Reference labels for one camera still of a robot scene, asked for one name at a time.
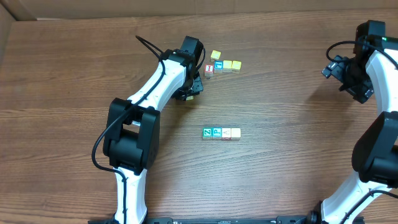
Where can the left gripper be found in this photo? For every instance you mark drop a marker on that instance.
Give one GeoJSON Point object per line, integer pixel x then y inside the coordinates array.
{"type": "Point", "coordinates": [193, 88]}

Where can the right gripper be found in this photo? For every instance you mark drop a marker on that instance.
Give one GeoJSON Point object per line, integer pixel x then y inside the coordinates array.
{"type": "Point", "coordinates": [359, 92]}

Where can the green letter Z block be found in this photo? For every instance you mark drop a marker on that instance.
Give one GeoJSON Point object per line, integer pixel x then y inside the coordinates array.
{"type": "Point", "coordinates": [207, 133]}

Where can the blue letter P block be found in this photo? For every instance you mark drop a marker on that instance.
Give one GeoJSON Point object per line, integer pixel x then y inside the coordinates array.
{"type": "Point", "coordinates": [216, 133]}

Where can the white ice cream block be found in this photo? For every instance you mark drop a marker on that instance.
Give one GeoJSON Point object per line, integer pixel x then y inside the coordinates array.
{"type": "Point", "coordinates": [226, 133]}

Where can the yellow letter K block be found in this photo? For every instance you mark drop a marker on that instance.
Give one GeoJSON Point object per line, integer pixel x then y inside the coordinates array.
{"type": "Point", "coordinates": [235, 133]}

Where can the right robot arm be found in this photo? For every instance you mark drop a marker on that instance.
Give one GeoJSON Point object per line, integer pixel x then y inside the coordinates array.
{"type": "Point", "coordinates": [371, 72]}

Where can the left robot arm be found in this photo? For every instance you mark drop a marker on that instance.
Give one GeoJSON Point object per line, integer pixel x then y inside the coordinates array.
{"type": "Point", "coordinates": [131, 138]}

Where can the yellow block far top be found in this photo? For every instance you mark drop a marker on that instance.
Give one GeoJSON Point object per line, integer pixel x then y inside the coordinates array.
{"type": "Point", "coordinates": [215, 55]}

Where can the red letter I block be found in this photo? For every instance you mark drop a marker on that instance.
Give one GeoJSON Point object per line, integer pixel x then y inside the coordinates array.
{"type": "Point", "coordinates": [209, 70]}

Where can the blue letter block in row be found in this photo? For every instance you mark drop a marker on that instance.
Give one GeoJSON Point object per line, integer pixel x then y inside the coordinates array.
{"type": "Point", "coordinates": [218, 66]}

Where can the yellow block in row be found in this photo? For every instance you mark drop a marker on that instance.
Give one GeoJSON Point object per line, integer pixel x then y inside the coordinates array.
{"type": "Point", "coordinates": [227, 66]}

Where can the yellow block row end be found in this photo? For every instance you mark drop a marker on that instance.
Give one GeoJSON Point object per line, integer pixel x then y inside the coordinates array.
{"type": "Point", "coordinates": [236, 66]}

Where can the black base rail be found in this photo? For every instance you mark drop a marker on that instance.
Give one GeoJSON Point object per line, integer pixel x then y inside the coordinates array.
{"type": "Point", "coordinates": [277, 220]}

